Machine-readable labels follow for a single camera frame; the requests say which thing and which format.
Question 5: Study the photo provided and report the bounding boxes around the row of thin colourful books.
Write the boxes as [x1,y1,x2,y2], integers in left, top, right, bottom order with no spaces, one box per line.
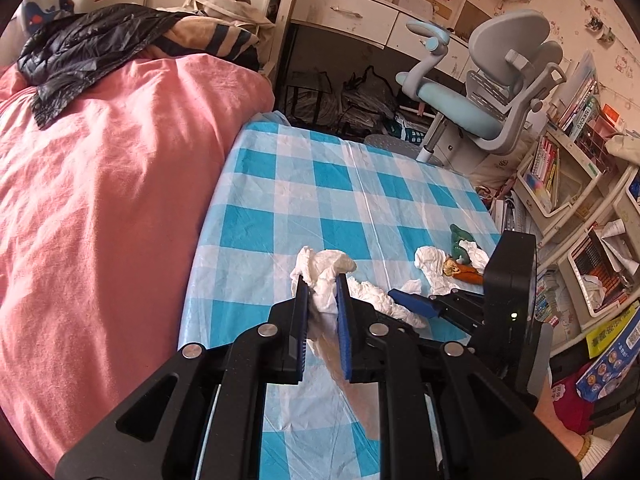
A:
[557,77,601,138]

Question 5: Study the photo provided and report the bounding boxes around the black plastic bag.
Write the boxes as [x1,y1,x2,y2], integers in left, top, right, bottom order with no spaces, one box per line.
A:
[340,65,398,133]

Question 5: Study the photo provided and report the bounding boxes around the blue white checked tablecloth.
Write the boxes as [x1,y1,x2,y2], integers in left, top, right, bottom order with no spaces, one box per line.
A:
[177,112,503,480]

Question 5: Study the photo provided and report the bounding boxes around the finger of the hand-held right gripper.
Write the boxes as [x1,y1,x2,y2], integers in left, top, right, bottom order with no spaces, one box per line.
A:
[388,287,488,336]

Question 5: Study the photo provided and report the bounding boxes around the beige cloth bag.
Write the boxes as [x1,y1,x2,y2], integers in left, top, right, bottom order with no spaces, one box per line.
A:
[181,0,276,28]

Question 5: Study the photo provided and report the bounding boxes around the wooden bead bracelet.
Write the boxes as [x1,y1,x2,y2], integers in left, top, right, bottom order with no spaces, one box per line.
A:
[570,435,593,463]

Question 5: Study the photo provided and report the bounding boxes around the person's right forearm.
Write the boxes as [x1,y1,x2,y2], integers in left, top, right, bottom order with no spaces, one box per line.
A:
[532,395,621,480]

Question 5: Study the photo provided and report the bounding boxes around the pink wire basket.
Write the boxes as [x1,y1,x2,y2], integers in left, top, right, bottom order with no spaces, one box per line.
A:
[570,110,626,166]

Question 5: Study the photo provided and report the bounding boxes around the row of red spined books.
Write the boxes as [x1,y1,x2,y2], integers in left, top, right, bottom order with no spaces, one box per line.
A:
[527,137,561,201]

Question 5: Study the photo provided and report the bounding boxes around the green wrapper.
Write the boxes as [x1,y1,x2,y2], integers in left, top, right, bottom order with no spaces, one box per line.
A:
[448,224,481,263]

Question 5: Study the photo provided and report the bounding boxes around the dark navy puffer jacket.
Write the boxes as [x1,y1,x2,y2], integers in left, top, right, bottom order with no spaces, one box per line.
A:
[16,2,191,128]

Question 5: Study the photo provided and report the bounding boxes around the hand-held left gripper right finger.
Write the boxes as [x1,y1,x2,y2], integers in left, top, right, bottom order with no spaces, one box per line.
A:
[336,272,583,480]

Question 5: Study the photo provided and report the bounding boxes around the beige navy striped pillow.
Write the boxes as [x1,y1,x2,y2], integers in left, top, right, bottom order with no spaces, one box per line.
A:
[162,15,261,68]

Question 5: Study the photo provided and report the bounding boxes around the pink blanket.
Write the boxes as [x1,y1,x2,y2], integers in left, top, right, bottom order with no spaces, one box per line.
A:
[0,52,276,476]

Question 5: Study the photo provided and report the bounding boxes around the stack of colourful paperback books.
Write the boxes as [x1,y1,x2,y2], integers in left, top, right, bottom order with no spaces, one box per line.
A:
[536,270,576,331]

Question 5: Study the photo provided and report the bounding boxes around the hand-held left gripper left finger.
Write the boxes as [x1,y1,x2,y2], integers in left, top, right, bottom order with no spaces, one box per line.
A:
[55,274,308,480]

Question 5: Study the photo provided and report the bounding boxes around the pile of white papers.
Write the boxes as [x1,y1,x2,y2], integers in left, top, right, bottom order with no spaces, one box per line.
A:
[492,197,531,241]

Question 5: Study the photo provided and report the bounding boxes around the beige tote bag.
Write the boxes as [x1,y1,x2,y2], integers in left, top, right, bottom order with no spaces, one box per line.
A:
[470,150,521,191]

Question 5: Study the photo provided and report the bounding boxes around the white bookshelf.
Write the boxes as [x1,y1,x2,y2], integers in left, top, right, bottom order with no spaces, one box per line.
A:
[512,120,640,331]

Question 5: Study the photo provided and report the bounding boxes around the grey blue desk chair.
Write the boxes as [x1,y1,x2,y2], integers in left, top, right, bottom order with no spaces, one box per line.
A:
[365,10,571,166]

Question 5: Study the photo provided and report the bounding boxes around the blue printed box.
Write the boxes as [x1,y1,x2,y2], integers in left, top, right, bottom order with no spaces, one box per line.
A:
[575,310,640,401]

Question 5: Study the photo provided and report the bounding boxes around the white desk with drawers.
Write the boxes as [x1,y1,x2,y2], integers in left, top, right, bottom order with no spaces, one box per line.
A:
[272,0,533,126]

